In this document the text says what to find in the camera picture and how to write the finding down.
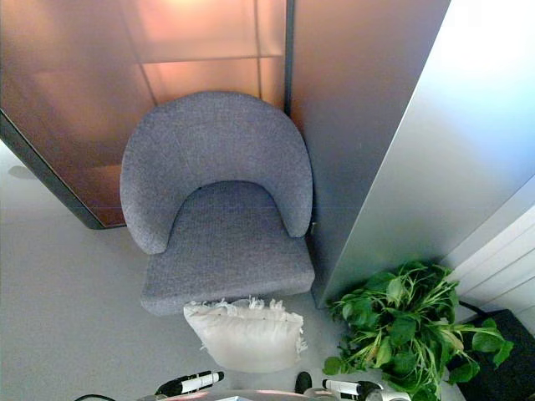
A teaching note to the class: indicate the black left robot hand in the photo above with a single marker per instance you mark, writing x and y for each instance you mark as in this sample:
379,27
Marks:
190,382

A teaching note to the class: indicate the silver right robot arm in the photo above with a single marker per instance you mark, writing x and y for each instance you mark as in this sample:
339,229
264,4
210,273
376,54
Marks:
393,396

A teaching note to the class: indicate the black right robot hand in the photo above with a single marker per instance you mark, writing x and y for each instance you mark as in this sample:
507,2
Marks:
347,388

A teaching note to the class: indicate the dark metal partition frame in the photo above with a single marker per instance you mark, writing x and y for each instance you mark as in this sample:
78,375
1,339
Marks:
289,54
50,175

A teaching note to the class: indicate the white fringed pillow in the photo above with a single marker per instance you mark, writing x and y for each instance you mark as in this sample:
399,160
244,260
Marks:
246,338

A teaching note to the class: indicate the black robot foot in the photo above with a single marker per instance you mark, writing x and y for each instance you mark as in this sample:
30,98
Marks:
303,382

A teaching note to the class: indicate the grey floor stand foot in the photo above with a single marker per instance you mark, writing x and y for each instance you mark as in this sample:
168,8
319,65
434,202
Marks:
21,171

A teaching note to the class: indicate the green leafy potted plant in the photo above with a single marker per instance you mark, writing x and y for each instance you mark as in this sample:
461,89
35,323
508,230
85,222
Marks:
401,330

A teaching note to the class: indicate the grey fabric tub armchair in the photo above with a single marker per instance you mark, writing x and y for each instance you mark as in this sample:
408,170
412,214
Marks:
217,146

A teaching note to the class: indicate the white slatted panel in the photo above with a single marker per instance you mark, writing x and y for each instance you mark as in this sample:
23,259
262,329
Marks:
497,267

